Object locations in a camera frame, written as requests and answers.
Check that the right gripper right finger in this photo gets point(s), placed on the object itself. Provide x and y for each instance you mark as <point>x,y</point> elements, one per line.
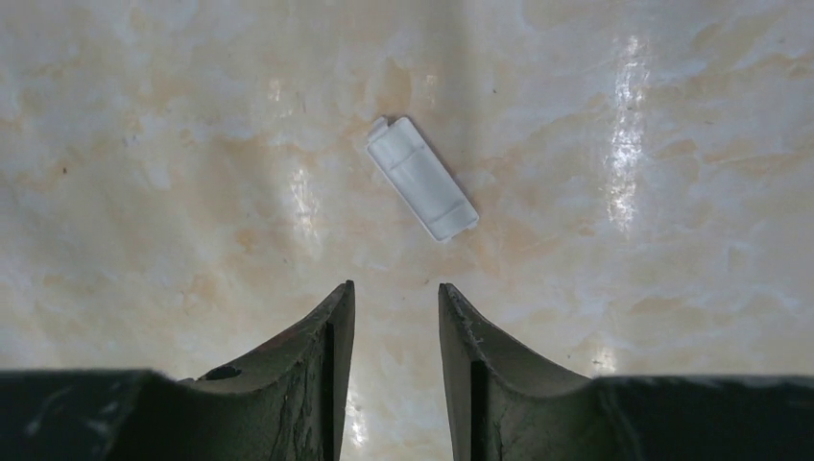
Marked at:
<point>507,402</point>

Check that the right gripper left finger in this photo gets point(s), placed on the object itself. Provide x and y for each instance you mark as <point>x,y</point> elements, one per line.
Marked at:
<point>283,400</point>

